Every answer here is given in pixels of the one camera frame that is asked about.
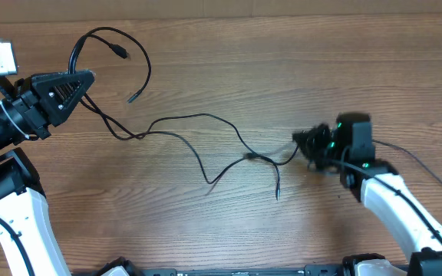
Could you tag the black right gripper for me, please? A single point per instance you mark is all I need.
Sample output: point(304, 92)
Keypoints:
point(307, 141)

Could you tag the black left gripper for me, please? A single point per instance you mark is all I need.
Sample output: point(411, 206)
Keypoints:
point(54, 108)

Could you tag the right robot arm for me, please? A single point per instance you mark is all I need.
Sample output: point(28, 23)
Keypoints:
point(379, 187)

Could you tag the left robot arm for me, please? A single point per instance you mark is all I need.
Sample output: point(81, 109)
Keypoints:
point(26, 234)

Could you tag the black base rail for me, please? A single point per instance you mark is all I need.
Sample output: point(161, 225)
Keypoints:
point(244, 271)

